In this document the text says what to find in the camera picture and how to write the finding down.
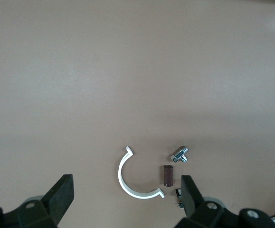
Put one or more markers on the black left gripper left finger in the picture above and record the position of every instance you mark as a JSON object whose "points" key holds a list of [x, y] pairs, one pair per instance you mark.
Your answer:
{"points": [[59, 197]]}

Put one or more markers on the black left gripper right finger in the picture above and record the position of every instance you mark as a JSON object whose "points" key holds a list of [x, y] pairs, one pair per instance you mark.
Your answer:
{"points": [[190, 199]]}

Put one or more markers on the small black electrical component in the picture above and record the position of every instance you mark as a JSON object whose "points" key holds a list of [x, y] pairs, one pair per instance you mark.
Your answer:
{"points": [[178, 192]]}

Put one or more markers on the silver metal fitting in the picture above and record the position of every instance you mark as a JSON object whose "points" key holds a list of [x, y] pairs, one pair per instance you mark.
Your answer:
{"points": [[180, 154]]}

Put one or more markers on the brown cylinder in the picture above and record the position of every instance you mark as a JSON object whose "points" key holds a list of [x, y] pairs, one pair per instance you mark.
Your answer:
{"points": [[167, 176]]}

